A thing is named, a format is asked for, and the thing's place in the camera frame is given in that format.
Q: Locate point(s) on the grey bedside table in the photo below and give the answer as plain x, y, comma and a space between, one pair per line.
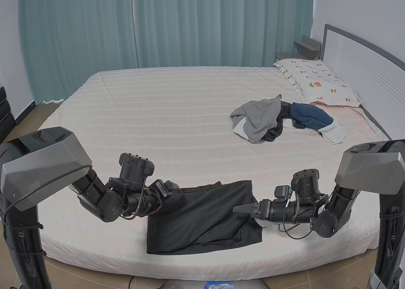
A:
307, 46

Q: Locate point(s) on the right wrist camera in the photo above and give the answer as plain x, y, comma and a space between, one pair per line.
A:
282, 193

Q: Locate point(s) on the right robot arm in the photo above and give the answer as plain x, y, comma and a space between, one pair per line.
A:
341, 208

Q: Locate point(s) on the white printed pillow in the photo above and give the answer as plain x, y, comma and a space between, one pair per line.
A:
319, 80

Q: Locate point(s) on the white garment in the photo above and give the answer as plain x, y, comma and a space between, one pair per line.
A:
239, 129
333, 132

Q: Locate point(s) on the black T-shirt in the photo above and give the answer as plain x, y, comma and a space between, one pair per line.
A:
202, 218

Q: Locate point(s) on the dark blue garment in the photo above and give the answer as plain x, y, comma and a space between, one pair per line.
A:
311, 115

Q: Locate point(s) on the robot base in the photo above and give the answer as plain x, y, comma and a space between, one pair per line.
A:
218, 285

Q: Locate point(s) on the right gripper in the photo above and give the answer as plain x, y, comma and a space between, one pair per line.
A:
278, 211

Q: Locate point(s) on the grey garment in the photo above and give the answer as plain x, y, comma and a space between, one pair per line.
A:
258, 117

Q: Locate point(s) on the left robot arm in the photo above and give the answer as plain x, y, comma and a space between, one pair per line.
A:
95, 196

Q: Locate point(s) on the bed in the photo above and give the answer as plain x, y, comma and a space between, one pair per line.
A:
174, 117

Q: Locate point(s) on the black shiny garment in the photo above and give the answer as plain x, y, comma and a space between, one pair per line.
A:
277, 131

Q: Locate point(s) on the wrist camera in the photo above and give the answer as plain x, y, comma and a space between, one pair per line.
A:
163, 189
282, 193

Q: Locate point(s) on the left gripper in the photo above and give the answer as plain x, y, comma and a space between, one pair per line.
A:
153, 205

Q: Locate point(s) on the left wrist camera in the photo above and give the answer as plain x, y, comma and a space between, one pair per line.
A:
163, 189

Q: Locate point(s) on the blue-green curtain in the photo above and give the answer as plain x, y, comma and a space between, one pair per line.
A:
79, 28
221, 12

